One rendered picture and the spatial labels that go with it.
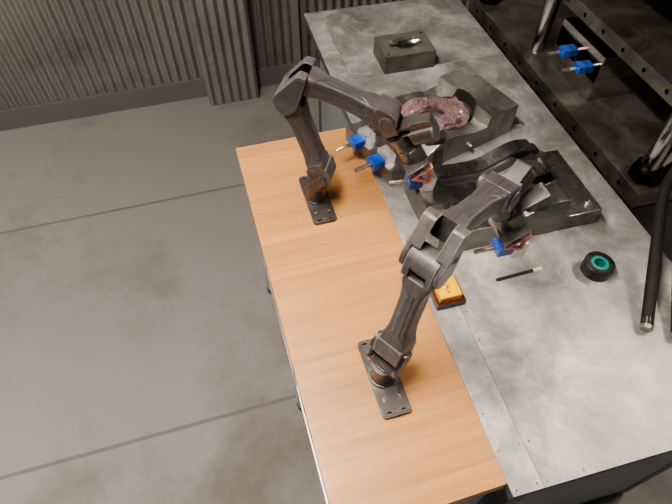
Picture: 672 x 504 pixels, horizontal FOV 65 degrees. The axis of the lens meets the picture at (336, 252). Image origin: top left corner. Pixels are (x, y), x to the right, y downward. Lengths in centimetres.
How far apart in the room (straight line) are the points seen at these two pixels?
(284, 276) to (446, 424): 56
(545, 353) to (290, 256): 71
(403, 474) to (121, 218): 202
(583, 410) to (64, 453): 175
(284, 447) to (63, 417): 85
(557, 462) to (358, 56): 159
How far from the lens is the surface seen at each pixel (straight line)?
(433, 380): 130
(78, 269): 269
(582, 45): 220
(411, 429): 125
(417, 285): 101
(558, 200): 154
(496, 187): 111
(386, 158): 162
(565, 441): 133
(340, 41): 229
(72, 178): 312
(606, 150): 201
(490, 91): 190
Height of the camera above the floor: 197
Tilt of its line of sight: 53 degrees down
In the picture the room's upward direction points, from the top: straight up
